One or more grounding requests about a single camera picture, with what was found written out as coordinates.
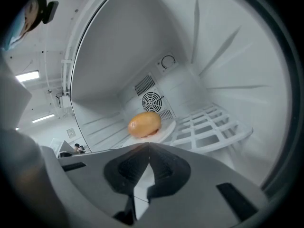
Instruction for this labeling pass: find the ceiling light panel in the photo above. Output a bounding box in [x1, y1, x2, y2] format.
[31, 114, 55, 124]
[15, 70, 40, 82]

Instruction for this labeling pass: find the person's face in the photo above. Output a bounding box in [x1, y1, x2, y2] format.
[22, 0, 47, 37]

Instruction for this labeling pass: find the orange bread bun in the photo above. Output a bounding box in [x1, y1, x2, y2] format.
[127, 111, 162, 138]

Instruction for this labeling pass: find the white round plate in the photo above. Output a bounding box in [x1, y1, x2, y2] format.
[121, 119, 177, 144]

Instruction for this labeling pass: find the black microwave oven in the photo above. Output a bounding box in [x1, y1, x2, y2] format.
[68, 0, 302, 199]

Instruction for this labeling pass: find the black head-mounted camera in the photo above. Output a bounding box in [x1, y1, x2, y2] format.
[41, 0, 59, 25]

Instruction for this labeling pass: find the white wire fridge shelf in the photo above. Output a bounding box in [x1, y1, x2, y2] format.
[163, 103, 254, 154]

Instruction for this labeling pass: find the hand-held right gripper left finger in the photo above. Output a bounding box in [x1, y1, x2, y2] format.
[40, 142, 150, 228]

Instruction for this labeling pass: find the light blue face mask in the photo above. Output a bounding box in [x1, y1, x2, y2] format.
[2, 15, 28, 51]

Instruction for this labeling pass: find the white wall thermostat dial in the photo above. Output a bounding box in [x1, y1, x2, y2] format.
[155, 53, 178, 75]

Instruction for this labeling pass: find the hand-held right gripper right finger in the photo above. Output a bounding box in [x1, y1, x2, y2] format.
[140, 142, 271, 228]

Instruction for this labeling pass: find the white ceiling mounted box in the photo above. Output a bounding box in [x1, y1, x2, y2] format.
[55, 92, 71, 108]

